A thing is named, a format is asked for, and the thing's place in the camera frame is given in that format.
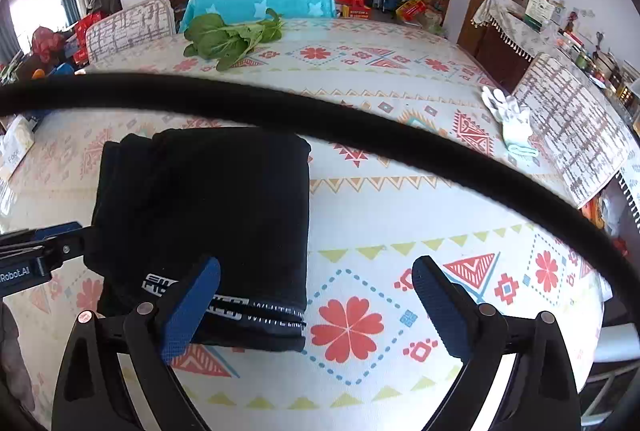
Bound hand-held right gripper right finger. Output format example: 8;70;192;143
411;255;583;431

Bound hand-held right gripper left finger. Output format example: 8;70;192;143
51;256;222;431

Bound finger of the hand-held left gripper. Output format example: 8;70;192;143
0;221;86;269

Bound black pants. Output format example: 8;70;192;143
84;127;312;353

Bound person's left forearm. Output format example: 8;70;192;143
0;301;36;412

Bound white tissue box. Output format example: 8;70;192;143
0;116;36;182

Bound white work glove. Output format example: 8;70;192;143
481;86;507;119
500;95;541;159

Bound red bundle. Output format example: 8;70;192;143
31;26;68;64

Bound grey patterned chair cover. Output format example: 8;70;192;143
85;0;177;64
512;52;633;209

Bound dark wooden sideboard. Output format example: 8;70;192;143
472;24;538;92

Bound green leafy vegetable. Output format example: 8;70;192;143
183;8;286;72

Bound row of jars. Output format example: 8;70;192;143
555;6;640;112

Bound fringed floral cloth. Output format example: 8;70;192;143
472;0;551;62

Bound yellow red carton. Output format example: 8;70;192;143
396;0;428;22

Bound green white box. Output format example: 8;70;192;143
525;0;556;32

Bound black cable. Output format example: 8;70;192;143
0;72;640;327

